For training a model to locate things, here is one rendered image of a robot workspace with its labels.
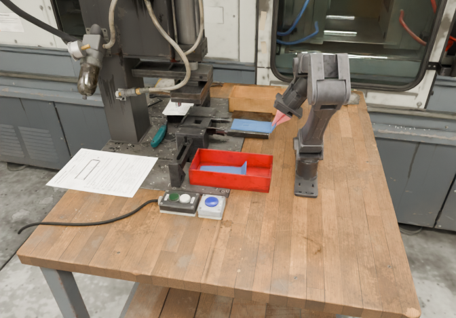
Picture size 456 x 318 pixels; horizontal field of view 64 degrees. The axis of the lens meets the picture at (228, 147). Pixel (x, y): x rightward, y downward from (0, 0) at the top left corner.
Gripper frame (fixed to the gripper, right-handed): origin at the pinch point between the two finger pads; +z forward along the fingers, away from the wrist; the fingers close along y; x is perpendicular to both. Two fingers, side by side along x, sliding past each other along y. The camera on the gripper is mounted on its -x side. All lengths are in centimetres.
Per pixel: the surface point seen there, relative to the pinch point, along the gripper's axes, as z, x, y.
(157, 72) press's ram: 5.3, 2.7, 42.4
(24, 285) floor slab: 150, 10, 54
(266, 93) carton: 6.9, -36.2, 2.9
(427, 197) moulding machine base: 16, -58, -105
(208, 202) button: 14.8, 34.5, 8.9
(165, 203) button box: 21.7, 36.3, 18.9
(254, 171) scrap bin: 11.4, 14.0, -1.4
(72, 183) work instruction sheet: 41, 29, 47
